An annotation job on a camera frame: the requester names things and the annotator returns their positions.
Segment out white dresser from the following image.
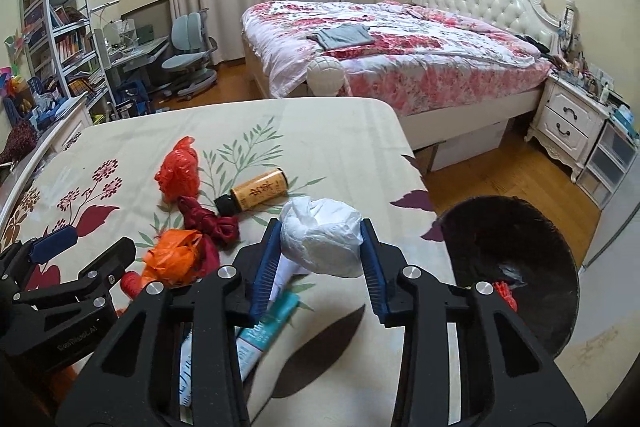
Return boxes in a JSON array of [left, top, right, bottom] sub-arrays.
[[30, 97, 93, 152]]

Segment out light blue desk chair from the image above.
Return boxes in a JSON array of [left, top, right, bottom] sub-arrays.
[[160, 12, 219, 102]]

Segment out dark red dotted cloth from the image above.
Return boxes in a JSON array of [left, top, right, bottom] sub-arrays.
[[0, 122, 38, 162]]

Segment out red plastic bag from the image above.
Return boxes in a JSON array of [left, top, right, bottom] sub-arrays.
[[154, 136, 202, 204]]

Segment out white plastic bag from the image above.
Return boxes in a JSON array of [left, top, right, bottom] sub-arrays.
[[279, 196, 363, 279]]

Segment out red string bundle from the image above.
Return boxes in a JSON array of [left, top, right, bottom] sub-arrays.
[[492, 279, 518, 313]]

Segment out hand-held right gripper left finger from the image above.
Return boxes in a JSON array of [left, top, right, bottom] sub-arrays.
[[55, 218, 283, 427]]

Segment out white round tufted post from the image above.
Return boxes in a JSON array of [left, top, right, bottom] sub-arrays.
[[306, 55, 351, 98]]

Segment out teal and white tube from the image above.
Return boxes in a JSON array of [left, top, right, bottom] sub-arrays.
[[235, 289, 303, 383]]

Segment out grey folded garment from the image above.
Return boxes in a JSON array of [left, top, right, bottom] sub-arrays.
[[306, 24, 375, 50]]

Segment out clear plastic drawer unit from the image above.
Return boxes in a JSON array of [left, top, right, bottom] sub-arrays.
[[575, 122, 638, 210]]

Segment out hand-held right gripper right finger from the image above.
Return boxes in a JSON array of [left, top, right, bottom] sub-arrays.
[[359, 218, 588, 427]]

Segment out white storage box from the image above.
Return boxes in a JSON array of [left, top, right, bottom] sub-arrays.
[[430, 119, 508, 172]]

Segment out pink floral quilt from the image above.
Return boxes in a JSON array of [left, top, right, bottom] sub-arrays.
[[242, 0, 555, 118]]

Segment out white bookshelf with books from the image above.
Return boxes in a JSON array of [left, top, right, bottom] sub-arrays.
[[20, 0, 108, 100]]

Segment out colourful pinwheel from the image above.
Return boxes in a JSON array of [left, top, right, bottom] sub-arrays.
[[0, 34, 31, 98]]

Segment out white nightstand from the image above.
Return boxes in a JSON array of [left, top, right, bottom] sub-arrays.
[[525, 72, 612, 182]]

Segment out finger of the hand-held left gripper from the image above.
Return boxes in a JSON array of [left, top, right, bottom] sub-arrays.
[[0, 227, 78, 293], [10, 237, 137, 314]]

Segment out grey study desk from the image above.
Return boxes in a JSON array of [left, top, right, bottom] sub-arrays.
[[92, 34, 171, 108]]

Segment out dark red ribbon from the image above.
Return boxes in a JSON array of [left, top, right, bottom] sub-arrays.
[[176, 194, 242, 280]]

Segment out floral cream tablecloth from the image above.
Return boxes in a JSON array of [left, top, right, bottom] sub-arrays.
[[0, 98, 481, 427]]

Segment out yellow bottle with black cap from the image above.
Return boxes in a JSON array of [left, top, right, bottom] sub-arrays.
[[214, 168, 290, 217]]

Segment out teal box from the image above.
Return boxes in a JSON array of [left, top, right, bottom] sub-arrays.
[[610, 104, 640, 138]]

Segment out clutter of small bottles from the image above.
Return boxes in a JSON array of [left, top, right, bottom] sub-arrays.
[[552, 47, 616, 105]]

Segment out black trash bin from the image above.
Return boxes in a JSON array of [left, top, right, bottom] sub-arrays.
[[439, 196, 581, 358]]

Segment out white bed with tufted headboard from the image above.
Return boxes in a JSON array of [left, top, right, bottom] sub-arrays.
[[241, 0, 576, 172]]

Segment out blue plastic basket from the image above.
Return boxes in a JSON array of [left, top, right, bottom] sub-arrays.
[[5, 77, 46, 128]]

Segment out white printed paper wrapper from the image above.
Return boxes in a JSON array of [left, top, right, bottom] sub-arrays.
[[177, 322, 196, 410]]

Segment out orange plastic bag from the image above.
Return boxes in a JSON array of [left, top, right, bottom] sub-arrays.
[[141, 229, 207, 288]]

